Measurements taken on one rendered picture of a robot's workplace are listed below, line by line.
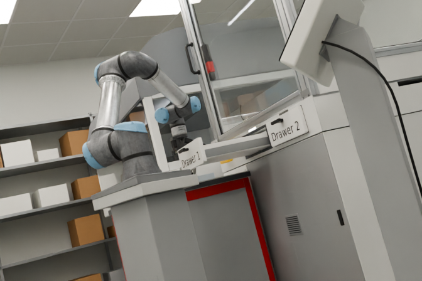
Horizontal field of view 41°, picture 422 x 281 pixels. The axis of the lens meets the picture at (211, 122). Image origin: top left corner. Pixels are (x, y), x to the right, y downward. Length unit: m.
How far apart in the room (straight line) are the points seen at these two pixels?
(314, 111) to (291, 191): 0.43
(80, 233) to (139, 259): 4.15
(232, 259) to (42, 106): 4.50
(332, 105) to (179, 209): 0.72
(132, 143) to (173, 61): 1.50
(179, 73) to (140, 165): 1.52
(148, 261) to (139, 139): 0.44
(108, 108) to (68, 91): 4.64
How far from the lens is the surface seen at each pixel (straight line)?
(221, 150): 2.44
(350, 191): 2.20
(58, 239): 6.56
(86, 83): 7.00
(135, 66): 2.38
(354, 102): 1.69
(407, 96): 2.46
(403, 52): 2.53
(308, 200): 2.37
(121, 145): 2.09
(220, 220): 2.65
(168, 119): 2.67
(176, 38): 3.57
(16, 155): 6.12
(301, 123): 2.26
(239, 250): 2.68
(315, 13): 1.56
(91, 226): 6.21
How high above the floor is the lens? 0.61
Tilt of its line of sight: 9 degrees up
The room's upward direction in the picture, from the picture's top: 15 degrees counter-clockwise
